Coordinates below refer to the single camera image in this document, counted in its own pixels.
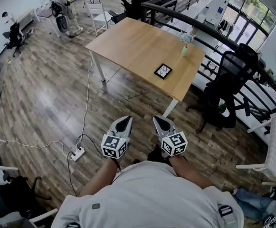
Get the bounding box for white small table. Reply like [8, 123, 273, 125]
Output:
[16, 8, 41, 31]

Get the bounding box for white slatted wooden chair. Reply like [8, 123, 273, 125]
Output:
[86, 2, 114, 37]

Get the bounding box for white thin cable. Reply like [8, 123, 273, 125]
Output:
[0, 134, 68, 161]

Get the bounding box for white power strip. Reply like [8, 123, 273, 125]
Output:
[70, 146, 86, 162]

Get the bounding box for grey round appliance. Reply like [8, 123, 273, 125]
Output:
[55, 15, 70, 32]

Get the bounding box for white power cable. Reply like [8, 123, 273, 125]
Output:
[75, 57, 94, 150]

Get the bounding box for black swivel office chair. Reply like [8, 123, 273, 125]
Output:
[2, 21, 29, 58]

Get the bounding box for black low office chair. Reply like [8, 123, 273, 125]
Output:
[0, 175, 52, 219]

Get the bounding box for black picture frame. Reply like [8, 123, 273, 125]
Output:
[153, 63, 173, 81]

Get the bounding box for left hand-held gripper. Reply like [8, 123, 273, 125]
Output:
[101, 115, 133, 161]

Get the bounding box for black curved metal railing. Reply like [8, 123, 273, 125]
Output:
[141, 0, 276, 130]

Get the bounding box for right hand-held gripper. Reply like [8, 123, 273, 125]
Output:
[152, 116, 188, 158]

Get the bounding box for person's blue jeans leg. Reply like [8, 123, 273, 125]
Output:
[234, 188, 276, 227]

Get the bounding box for glass entrance doors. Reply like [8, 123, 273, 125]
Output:
[223, 0, 276, 48]

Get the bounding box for person's right forearm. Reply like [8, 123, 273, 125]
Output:
[170, 155, 216, 190]

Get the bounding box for person's white shirt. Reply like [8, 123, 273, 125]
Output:
[50, 160, 245, 228]

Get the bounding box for person's left forearm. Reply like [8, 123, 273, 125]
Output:
[79, 158, 119, 197]

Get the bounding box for light wooden table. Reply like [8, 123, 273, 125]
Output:
[85, 17, 207, 119]

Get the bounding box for black mesh office chair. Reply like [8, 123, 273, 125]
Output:
[186, 42, 260, 134]

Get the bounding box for black high-back office chair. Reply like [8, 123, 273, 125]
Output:
[112, 0, 152, 22]

